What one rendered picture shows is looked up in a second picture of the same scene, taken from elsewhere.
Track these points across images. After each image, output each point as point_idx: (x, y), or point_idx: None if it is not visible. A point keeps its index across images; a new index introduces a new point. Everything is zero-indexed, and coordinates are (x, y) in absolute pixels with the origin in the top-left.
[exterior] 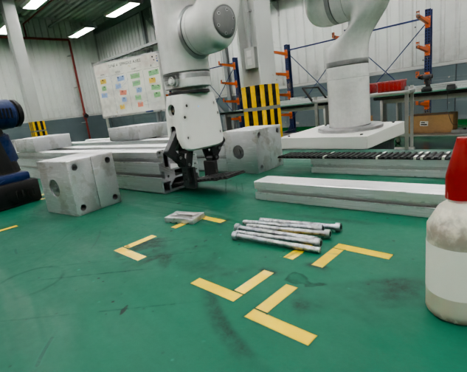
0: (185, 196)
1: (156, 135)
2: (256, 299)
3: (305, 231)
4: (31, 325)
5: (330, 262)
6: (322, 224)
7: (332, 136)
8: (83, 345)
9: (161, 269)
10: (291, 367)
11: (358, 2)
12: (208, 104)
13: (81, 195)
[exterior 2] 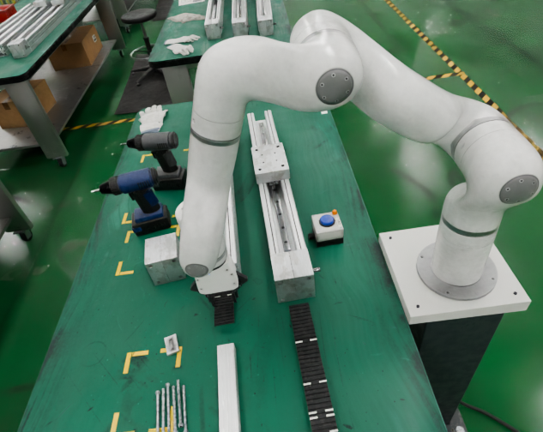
0: (208, 305)
1: (274, 180)
2: None
3: (173, 421)
4: (72, 391)
5: None
6: (180, 425)
7: (399, 284)
8: (70, 418)
9: (120, 390)
10: None
11: (468, 190)
12: (220, 272)
13: (156, 278)
